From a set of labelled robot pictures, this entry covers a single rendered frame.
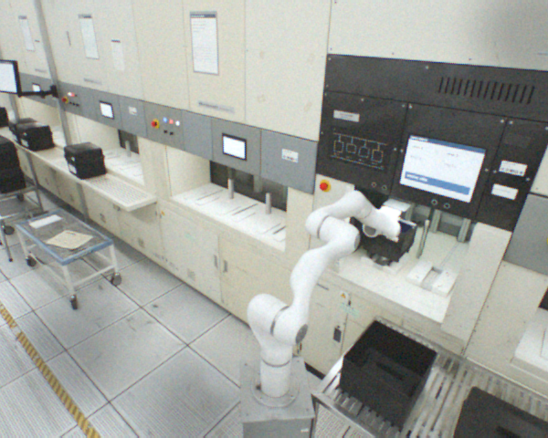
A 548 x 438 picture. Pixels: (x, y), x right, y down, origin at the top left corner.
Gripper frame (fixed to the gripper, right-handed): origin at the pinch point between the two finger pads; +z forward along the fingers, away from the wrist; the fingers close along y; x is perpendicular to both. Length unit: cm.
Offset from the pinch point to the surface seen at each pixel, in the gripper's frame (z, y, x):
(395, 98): -30, 0, 60
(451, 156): -30, 26, 42
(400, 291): -20.4, 17.8, -34.4
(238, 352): -49, -72, -121
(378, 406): -83, 36, -41
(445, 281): -0.7, 33.7, -31.2
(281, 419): -108, 10, -46
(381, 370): -64, 29, -45
